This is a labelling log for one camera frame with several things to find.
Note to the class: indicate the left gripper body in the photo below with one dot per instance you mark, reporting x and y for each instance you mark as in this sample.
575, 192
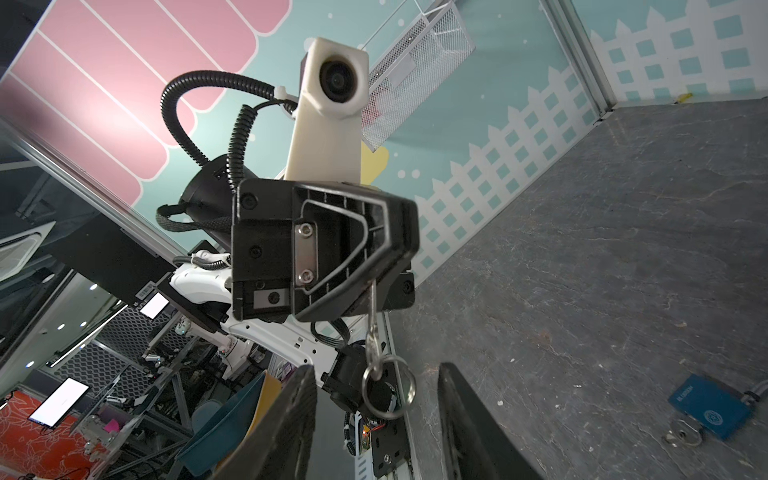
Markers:
310, 250

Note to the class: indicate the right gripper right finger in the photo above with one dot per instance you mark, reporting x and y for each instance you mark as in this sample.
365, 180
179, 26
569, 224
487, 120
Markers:
473, 444

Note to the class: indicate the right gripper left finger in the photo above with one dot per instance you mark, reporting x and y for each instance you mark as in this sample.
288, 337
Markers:
280, 445

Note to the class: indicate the key for black padlock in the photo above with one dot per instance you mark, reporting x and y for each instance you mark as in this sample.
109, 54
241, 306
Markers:
375, 365

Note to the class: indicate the key for blue padlock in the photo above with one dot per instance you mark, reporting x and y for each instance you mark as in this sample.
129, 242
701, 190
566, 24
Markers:
684, 431

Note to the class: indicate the blue padlock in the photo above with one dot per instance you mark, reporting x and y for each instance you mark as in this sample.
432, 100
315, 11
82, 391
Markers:
719, 408

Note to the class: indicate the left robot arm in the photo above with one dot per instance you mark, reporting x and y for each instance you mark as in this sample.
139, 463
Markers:
203, 280

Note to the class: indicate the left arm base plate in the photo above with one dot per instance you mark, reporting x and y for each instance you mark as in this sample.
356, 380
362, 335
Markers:
382, 451

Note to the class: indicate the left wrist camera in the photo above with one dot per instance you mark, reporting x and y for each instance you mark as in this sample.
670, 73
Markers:
327, 136

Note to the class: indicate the white wire mesh basket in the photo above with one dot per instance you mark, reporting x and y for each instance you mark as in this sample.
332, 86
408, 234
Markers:
416, 57

